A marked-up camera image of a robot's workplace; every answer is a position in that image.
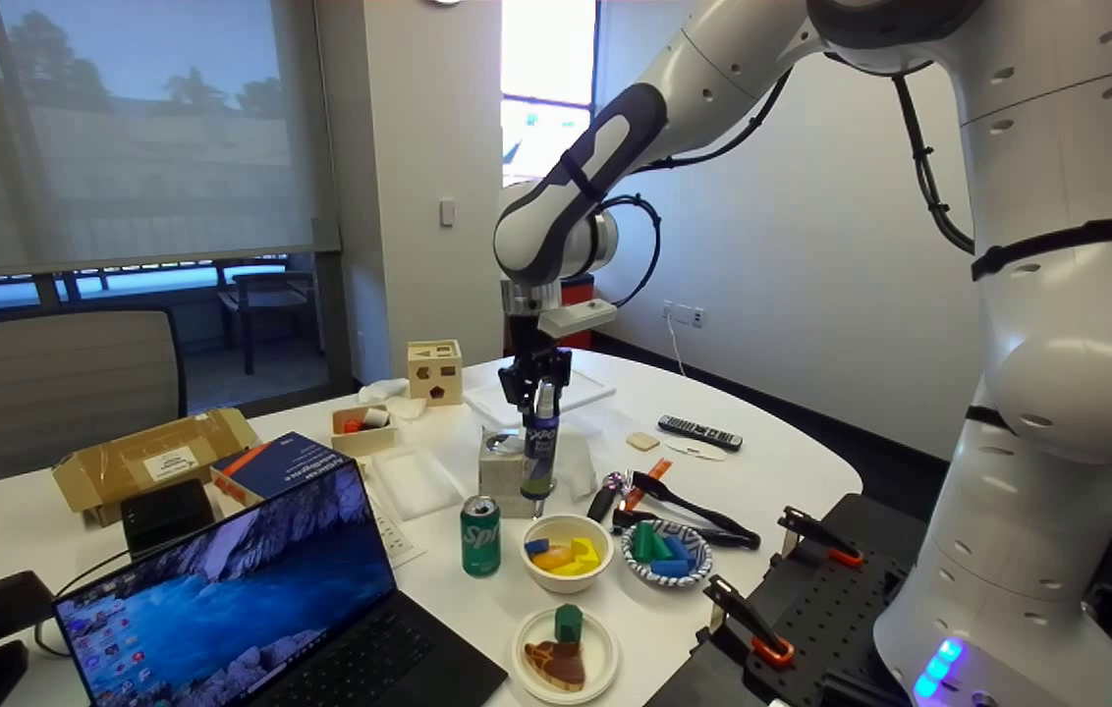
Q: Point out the brown toy food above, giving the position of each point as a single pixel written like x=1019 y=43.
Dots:
x=554 y=661

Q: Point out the grey roller window blind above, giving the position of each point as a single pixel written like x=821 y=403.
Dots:
x=123 y=130

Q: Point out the black remote control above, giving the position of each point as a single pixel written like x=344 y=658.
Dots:
x=698 y=434

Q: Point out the green toy piece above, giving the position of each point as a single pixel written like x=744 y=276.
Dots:
x=647 y=544

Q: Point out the small beige block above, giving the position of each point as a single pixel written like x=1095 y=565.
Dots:
x=643 y=441

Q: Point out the white plate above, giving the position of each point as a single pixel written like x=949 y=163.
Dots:
x=594 y=670

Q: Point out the dark outdoor chair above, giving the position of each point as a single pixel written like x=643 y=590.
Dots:
x=269 y=301

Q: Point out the orange marker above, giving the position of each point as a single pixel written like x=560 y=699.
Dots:
x=653 y=473

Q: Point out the white light switch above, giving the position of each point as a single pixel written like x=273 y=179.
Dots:
x=445 y=213

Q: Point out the grey office chair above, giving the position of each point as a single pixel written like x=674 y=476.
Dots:
x=44 y=386

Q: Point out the brown cardboard box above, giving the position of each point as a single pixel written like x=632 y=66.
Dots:
x=148 y=456

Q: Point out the clear plastic cup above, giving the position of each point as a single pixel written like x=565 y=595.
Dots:
x=575 y=466

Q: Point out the white bowl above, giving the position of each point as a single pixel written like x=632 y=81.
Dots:
x=565 y=582

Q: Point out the wooden block with holes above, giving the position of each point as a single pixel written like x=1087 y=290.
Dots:
x=434 y=374

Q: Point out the black clamp orange tips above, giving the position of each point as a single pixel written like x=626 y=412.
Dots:
x=746 y=621
x=821 y=538

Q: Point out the blue bottle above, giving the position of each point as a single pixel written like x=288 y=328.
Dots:
x=538 y=456

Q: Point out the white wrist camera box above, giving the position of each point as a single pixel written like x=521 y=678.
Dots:
x=580 y=314

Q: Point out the white wall outlet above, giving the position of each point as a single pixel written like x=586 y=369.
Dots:
x=686 y=314

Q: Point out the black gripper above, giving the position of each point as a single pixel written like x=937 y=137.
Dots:
x=535 y=341

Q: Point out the green Sprite can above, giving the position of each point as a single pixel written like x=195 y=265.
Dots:
x=480 y=535

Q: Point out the blue patterned bowl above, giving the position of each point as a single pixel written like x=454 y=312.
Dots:
x=665 y=578

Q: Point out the open black laptop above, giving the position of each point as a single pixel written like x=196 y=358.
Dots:
x=242 y=600

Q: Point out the blue toy piece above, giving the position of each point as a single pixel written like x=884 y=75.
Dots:
x=678 y=561

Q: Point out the clear plastic container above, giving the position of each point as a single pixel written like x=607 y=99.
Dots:
x=416 y=483

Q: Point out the flat white plastic tray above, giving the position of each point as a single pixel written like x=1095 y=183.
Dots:
x=586 y=391

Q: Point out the green toy cylinder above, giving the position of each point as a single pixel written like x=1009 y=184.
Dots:
x=565 y=627

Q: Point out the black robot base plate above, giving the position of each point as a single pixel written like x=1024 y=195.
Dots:
x=842 y=615

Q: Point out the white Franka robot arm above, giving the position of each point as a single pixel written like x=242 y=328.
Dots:
x=1079 y=340

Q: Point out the small wooden tray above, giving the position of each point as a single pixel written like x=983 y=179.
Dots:
x=362 y=429

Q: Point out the dark blue book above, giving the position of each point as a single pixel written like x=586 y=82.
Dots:
x=285 y=466

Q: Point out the black marker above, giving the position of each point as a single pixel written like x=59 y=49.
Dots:
x=607 y=498

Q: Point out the yellow toy food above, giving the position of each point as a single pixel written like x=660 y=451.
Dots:
x=563 y=557

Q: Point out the small black box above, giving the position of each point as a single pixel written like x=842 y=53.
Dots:
x=165 y=510

